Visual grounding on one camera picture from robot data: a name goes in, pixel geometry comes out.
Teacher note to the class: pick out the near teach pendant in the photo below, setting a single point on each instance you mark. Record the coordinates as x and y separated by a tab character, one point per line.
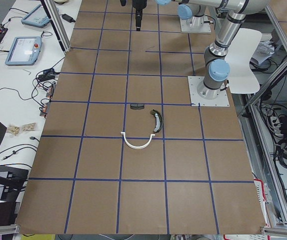
24	51

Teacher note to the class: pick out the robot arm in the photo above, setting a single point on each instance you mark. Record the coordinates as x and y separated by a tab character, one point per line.
192	13
217	69

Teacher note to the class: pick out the aluminium frame post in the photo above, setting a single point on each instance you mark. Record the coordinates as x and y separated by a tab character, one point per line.
57	25

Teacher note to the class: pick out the far teach pendant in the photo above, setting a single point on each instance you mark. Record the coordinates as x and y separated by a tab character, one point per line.
36	18

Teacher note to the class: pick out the grey brake pad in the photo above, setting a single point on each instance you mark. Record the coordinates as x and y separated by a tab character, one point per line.
137	106

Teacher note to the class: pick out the black power adapter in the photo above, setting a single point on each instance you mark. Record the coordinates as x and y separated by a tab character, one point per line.
68	18

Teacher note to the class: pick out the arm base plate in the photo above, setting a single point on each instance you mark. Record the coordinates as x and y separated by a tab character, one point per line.
195	25
201	96

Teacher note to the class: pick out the brown paper table mat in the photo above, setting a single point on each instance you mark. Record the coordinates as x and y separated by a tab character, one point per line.
193	178

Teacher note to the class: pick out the teach pendant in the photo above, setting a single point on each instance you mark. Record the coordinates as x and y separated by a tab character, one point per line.
36	18
24	51

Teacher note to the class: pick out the dark brake shoe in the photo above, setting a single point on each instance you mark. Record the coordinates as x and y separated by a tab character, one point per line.
159	121

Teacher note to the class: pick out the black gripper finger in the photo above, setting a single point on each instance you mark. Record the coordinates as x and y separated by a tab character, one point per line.
138	19

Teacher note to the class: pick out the white chair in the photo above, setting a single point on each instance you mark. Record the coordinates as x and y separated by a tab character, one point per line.
241	78

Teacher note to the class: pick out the white curved plastic piece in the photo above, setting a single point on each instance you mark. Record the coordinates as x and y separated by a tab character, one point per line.
137	144

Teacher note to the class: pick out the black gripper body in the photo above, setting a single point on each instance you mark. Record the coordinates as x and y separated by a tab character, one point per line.
138	5

